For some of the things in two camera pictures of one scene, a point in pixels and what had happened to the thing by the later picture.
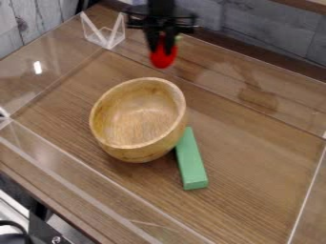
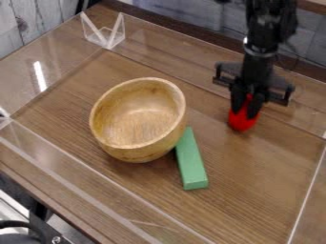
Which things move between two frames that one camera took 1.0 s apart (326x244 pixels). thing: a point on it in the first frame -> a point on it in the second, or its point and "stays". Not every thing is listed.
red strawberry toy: x=159 y=57 -> x=241 y=122
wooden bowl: x=137 y=118 stays
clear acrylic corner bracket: x=103 y=37 stays
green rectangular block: x=194 y=177 stays
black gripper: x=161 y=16 -> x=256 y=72
